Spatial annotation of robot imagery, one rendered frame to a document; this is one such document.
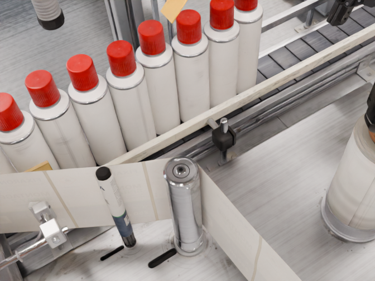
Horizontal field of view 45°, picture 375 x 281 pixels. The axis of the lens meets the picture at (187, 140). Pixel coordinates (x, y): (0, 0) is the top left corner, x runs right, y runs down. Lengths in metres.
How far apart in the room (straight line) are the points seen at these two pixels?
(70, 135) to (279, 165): 0.31
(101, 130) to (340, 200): 0.33
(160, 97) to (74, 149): 0.14
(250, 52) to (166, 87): 0.15
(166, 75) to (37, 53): 0.43
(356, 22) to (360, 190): 0.47
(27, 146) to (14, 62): 0.43
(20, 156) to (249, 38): 0.36
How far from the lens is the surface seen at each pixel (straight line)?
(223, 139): 0.67
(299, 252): 0.64
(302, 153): 0.72
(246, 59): 0.72
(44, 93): 0.56
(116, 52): 0.57
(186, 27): 0.60
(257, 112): 0.77
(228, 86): 0.70
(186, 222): 0.54
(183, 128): 0.69
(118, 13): 0.72
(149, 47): 0.60
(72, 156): 0.65
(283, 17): 0.80
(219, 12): 0.62
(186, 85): 0.66
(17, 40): 1.05
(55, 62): 0.96
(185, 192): 0.47
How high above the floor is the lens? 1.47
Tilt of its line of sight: 54 degrees down
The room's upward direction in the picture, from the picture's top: 5 degrees counter-clockwise
